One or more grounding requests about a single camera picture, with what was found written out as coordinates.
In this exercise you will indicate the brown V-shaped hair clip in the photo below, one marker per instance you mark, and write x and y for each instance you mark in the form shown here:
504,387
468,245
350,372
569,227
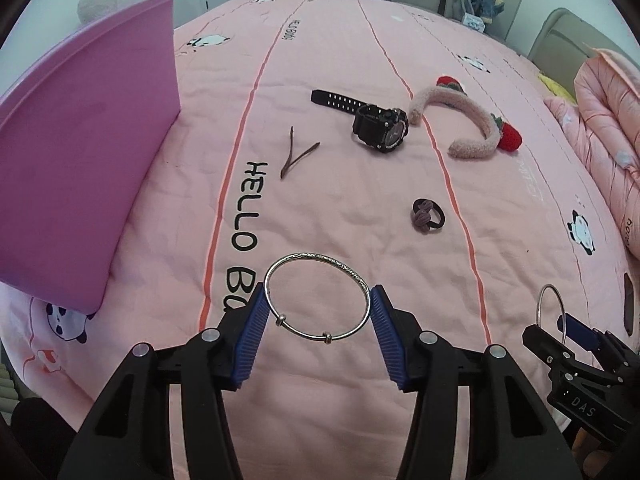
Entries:
283,172

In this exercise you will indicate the small yellow item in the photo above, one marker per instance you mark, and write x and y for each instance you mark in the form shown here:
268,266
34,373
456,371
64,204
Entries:
555,87

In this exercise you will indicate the thin silver beaded bangle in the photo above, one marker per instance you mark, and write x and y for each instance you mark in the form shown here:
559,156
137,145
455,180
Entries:
327,338

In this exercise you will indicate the folded pink quilt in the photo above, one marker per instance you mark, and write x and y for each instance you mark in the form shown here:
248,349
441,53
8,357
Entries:
605,125

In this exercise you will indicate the large plain silver bangle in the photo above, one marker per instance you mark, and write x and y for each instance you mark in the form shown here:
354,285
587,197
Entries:
538,310

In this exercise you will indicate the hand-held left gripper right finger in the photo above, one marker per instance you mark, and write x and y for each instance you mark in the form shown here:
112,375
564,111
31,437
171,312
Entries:
387,340

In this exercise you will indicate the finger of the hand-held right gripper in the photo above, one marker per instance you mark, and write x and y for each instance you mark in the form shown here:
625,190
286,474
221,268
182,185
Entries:
542,347
577,331

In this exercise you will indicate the black wrist watch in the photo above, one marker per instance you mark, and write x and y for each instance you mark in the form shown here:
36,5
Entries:
380,127

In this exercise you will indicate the purple plastic bin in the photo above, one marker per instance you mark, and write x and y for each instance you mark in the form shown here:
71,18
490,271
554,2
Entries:
75,160

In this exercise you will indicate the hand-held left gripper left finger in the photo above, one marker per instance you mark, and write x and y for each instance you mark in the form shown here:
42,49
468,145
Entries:
250,340

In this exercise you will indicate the pink fuzzy strawberry headband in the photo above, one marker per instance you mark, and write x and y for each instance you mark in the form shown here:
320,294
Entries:
480,145

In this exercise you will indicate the alpaca plush toy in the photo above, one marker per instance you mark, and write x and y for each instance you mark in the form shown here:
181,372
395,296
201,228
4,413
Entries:
97,5

